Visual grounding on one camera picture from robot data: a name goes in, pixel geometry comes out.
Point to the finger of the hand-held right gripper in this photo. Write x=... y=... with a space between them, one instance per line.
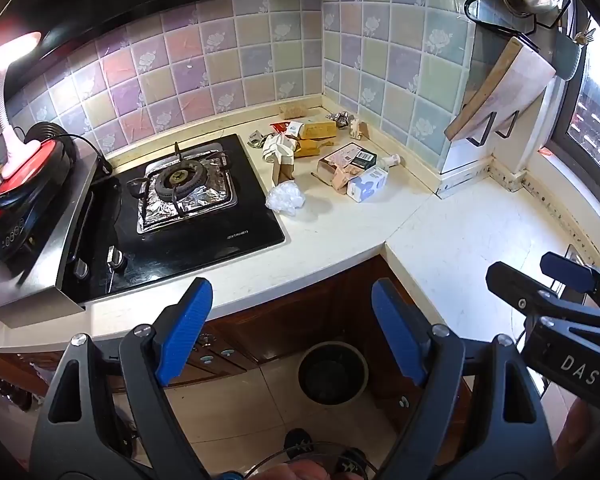
x=565 y=270
x=530 y=292

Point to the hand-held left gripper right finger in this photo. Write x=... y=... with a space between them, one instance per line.
x=397 y=330

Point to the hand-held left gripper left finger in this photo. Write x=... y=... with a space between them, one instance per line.
x=185 y=330

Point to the red bordered white carton box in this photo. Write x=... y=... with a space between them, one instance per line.
x=337 y=157

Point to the white paper bag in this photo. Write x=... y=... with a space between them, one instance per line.
x=277 y=146

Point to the red snack packet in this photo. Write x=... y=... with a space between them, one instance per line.
x=279 y=127

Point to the person's right forearm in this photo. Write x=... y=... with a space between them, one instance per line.
x=575 y=440

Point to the black gas cooktop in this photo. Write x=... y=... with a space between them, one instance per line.
x=205 y=245

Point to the silver stove knob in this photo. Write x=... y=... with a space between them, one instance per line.
x=81 y=268
x=116 y=256

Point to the brown wooden cabinet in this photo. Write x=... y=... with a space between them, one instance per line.
x=290 y=320

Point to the foil burner liner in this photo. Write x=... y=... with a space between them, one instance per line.
x=215 y=197

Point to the black sneaker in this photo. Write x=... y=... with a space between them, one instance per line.
x=351 y=462
x=299 y=442

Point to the white blue milk carton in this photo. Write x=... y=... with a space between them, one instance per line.
x=367 y=185

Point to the black burner grate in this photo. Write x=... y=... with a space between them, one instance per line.
x=177 y=180

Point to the stainless steel stove shelf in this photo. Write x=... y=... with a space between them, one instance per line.
x=45 y=270

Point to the window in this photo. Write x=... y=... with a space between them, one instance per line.
x=595 y=120

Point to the pink wrapper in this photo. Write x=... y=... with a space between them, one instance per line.
x=342 y=179

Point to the clear plastic bag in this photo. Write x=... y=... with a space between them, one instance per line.
x=285 y=199

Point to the small white bottle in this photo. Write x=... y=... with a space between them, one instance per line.
x=387 y=161

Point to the person's pink trouser leg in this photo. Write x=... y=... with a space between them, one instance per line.
x=295 y=472

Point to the brown paper bag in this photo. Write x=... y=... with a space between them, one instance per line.
x=282 y=170

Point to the black digital induction cooker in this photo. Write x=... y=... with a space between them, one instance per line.
x=15 y=240

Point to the wooden cutting board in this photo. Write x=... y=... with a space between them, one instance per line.
x=505 y=85

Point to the small yellow box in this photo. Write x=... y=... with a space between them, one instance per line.
x=307 y=148

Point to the small silver wrapper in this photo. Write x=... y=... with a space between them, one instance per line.
x=256 y=139

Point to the grey hanging utensil holder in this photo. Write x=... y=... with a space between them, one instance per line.
x=570 y=57

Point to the red black electric pan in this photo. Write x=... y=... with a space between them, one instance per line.
x=40 y=170

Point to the large yellow box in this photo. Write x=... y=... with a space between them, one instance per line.
x=317 y=128

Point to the crumpled foil wrapper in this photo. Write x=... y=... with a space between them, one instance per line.
x=340 y=120

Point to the small white blue card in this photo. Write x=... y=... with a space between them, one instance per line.
x=294 y=128

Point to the brown scrub pad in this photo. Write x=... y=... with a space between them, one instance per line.
x=292 y=110

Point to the pink desk lamp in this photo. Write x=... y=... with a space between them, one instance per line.
x=12 y=152

